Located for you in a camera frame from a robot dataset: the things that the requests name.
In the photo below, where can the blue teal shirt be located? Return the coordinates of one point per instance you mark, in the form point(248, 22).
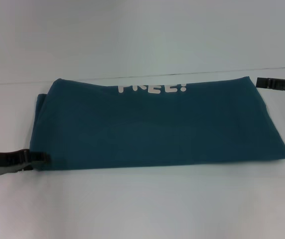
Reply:
point(147, 124)

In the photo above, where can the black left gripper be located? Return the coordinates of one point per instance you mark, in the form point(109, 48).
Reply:
point(3, 163)

